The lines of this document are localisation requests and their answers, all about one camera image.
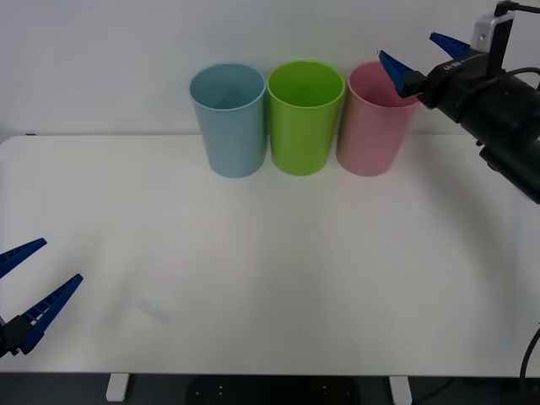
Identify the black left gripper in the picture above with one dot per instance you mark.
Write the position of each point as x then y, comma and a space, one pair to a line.
2, 337

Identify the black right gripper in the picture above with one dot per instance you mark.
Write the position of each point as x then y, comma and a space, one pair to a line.
460, 84

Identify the pink plastic bin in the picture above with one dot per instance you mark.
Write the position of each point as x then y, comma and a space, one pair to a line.
367, 139

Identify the white table leg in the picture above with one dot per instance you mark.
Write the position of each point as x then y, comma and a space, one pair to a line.
116, 387
400, 389

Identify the green plastic bin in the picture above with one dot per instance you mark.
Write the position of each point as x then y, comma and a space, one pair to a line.
299, 139

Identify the pale blue plastic bin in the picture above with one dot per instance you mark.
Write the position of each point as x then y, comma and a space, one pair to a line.
234, 139

